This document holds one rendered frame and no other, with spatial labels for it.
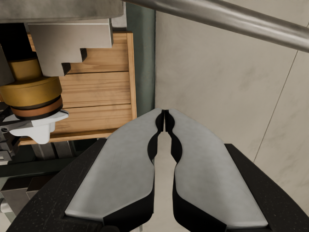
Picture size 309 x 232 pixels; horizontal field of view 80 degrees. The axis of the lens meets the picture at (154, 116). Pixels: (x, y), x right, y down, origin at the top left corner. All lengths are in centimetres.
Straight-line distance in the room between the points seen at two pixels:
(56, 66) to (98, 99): 27
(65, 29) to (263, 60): 170
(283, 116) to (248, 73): 73
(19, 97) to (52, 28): 11
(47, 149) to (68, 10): 58
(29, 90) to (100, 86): 26
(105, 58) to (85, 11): 32
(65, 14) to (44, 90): 16
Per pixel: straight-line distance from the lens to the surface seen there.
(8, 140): 40
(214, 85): 169
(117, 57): 52
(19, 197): 74
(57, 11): 20
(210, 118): 184
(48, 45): 31
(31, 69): 33
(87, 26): 29
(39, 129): 38
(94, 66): 53
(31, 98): 33
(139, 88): 93
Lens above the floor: 139
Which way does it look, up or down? 58 degrees down
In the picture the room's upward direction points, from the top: 161 degrees clockwise
